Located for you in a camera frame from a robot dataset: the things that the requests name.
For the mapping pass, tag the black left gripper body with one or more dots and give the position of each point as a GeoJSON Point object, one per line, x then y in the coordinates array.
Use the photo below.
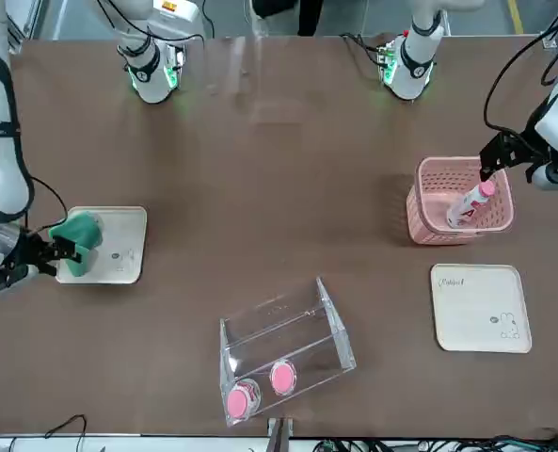
{"type": "Point", "coordinates": [539, 157]}

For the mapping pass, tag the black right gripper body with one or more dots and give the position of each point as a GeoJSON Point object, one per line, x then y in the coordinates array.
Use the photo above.
{"type": "Point", "coordinates": [20, 247]}

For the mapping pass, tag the green cloth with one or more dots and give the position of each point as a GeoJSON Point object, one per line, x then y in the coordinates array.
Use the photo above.
{"type": "Point", "coordinates": [78, 240]}

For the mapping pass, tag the white bottle pink cap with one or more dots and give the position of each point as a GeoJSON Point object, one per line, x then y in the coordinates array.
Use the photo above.
{"type": "Point", "coordinates": [469, 205]}
{"type": "Point", "coordinates": [239, 402]}
{"type": "Point", "coordinates": [283, 376]}

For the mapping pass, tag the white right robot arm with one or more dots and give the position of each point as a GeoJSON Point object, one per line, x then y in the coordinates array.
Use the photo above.
{"type": "Point", "coordinates": [1, 155]}

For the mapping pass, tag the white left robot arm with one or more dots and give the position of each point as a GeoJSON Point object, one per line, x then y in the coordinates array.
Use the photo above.
{"type": "Point", "coordinates": [415, 70]}

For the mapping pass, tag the pink plastic basket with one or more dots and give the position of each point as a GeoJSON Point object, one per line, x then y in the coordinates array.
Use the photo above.
{"type": "Point", "coordinates": [429, 226]}

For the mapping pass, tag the clear acrylic shelf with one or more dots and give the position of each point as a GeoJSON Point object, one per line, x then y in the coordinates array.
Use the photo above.
{"type": "Point", "coordinates": [335, 329]}

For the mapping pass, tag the beige tray rabbit print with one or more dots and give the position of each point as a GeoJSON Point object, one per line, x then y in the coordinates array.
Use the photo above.
{"type": "Point", "coordinates": [118, 245]}
{"type": "Point", "coordinates": [476, 311]}

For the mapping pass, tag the person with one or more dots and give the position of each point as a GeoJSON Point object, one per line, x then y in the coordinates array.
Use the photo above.
{"type": "Point", "coordinates": [283, 11]}

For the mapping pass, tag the white control box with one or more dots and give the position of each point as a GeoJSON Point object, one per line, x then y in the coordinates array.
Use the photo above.
{"type": "Point", "coordinates": [180, 14]}

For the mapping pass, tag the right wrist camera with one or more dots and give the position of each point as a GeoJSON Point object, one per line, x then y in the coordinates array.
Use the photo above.
{"type": "Point", "coordinates": [5, 278]}

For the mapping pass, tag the aluminium corner bracket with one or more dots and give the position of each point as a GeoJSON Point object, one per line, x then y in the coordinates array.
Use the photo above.
{"type": "Point", "coordinates": [549, 40]}

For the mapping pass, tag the aluminium frame post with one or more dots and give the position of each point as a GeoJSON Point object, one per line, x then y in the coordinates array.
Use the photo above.
{"type": "Point", "coordinates": [278, 435]}

